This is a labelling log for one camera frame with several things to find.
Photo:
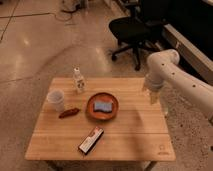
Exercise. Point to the white ceramic cup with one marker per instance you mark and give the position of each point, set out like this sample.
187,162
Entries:
56,99

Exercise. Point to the wooden table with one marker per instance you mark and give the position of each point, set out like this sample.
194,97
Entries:
138,132

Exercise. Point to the black red white box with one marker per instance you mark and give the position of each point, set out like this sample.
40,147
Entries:
90,140

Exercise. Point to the brown round plate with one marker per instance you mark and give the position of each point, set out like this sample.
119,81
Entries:
103,97

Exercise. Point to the long bench counter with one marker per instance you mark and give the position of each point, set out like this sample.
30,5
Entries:
190,30

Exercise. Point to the white object on floor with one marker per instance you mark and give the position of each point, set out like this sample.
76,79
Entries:
71,6

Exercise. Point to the brown sausage toy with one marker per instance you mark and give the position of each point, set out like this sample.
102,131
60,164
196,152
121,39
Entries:
69,112

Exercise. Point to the clear plastic bottle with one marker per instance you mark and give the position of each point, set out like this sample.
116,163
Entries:
79,80

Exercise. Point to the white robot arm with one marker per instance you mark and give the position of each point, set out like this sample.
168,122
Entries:
163,66

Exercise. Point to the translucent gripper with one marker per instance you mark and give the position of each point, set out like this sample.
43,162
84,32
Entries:
153,92

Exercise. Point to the blue sponge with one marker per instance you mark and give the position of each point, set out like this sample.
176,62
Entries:
103,106

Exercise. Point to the black office chair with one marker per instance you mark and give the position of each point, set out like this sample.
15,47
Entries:
145,23

